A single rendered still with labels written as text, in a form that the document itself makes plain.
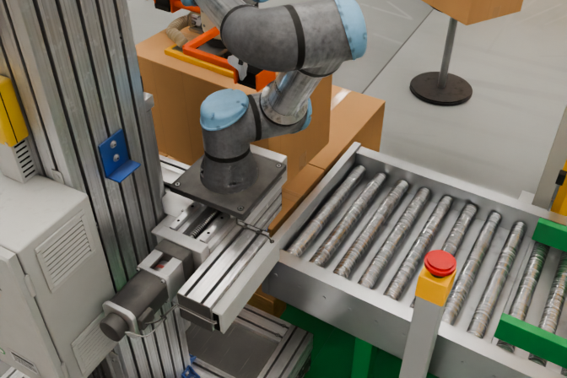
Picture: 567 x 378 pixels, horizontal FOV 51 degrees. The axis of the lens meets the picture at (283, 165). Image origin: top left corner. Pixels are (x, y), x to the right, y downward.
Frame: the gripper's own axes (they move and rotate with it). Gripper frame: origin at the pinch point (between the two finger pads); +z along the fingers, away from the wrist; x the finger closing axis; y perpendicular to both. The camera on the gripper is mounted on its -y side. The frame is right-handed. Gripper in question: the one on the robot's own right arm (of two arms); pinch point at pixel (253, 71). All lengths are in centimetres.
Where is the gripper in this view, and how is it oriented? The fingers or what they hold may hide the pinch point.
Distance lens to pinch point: 166.0
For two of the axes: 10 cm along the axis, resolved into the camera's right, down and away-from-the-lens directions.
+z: -0.1, 7.7, 6.4
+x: -5.6, 5.3, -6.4
